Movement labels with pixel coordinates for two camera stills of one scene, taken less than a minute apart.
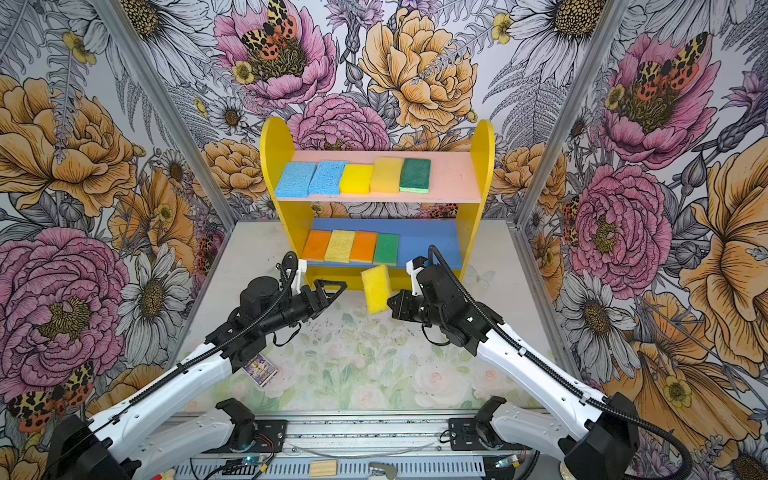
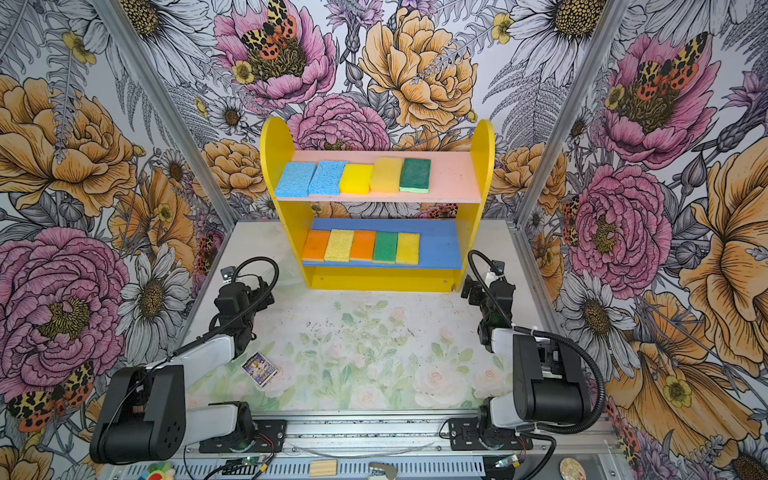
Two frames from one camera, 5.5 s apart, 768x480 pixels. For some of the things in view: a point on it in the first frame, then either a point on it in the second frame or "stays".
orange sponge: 316,245 stays
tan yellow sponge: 364,247 stays
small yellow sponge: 377,289 → 408,248
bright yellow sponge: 356,179 stays
